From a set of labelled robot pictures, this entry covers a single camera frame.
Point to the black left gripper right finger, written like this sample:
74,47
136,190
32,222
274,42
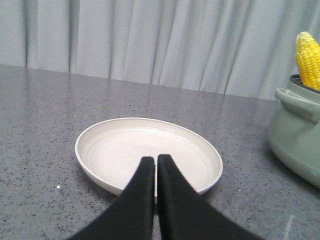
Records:
185,215

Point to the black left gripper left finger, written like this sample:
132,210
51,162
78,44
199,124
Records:
130,216

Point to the beige round plate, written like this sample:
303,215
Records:
110,151

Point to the yellow corn cob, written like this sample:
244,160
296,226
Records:
308,59

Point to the grey pleated curtain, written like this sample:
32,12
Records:
234,47

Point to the green pot with handles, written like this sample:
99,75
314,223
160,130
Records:
294,131

